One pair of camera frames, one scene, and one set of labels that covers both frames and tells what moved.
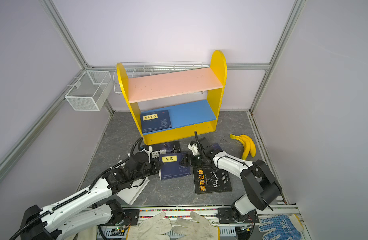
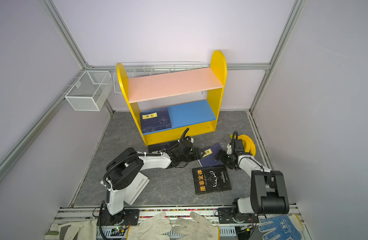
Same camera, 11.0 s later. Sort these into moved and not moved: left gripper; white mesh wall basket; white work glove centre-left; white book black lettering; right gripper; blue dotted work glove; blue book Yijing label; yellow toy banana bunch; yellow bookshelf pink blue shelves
Moved: right gripper; blue book Yijing label; left gripper
Not moved: yellow bookshelf pink blue shelves; white mesh wall basket; blue dotted work glove; white book black lettering; yellow toy banana bunch; white work glove centre-left
